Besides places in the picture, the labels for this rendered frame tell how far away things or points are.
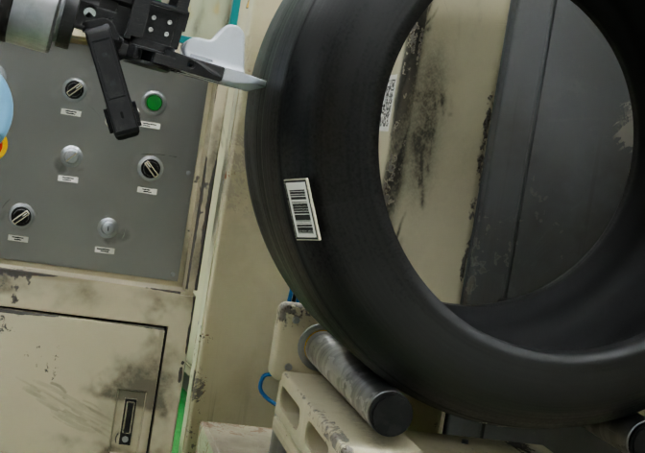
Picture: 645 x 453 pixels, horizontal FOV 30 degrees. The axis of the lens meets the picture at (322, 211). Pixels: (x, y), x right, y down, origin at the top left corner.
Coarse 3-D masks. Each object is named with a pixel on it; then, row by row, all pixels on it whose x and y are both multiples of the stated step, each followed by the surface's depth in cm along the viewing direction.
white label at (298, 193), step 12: (288, 180) 115; (300, 180) 113; (288, 192) 115; (300, 192) 113; (300, 204) 114; (312, 204) 112; (300, 216) 114; (312, 216) 113; (300, 228) 115; (312, 228) 113
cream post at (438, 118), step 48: (480, 0) 155; (432, 48) 154; (480, 48) 155; (432, 96) 155; (480, 96) 156; (384, 144) 158; (432, 144) 155; (480, 144) 156; (384, 192) 155; (432, 192) 156; (432, 240) 156; (432, 288) 157; (432, 432) 158
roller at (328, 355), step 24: (312, 336) 150; (312, 360) 146; (336, 360) 136; (336, 384) 133; (360, 384) 124; (384, 384) 122; (360, 408) 122; (384, 408) 118; (408, 408) 118; (384, 432) 118
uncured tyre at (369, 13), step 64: (320, 0) 115; (384, 0) 112; (576, 0) 148; (640, 0) 147; (256, 64) 132; (320, 64) 113; (384, 64) 112; (640, 64) 148; (256, 128) 125; (320, 128) 113; (640, 128) 150; (256, 192) 129; (320, 192) 113; (640, 192) 150; (320, 256) 116; (384, 256) 114; (640, 256) 150; (320, 320) 127; (384, 320) 115; (448, 320) 116; (512, 320) 148; (576, 320) 149; (640, 320) 144; (448, 384) 118; (512, 384) 118; (576, 384) 119; (640, 384) 121
